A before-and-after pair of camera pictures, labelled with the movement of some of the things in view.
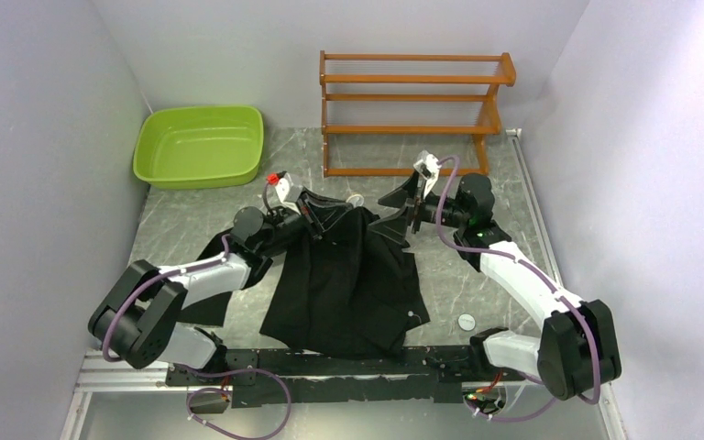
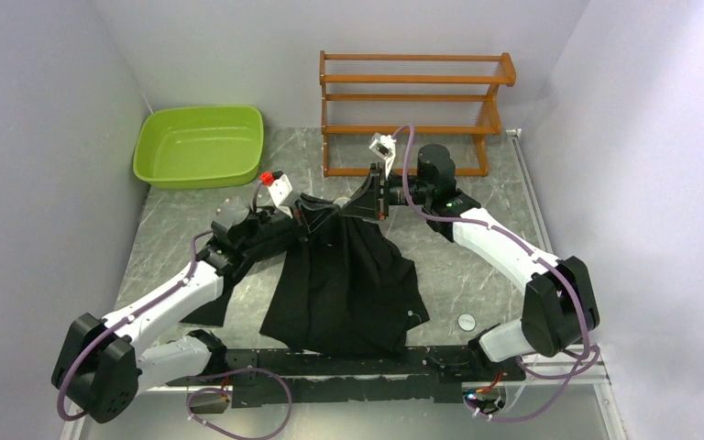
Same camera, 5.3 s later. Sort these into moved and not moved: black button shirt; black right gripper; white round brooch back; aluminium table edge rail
Moved: black right gripper
Not moved: aluminium table edge rail; black button shirt; white round brooch back
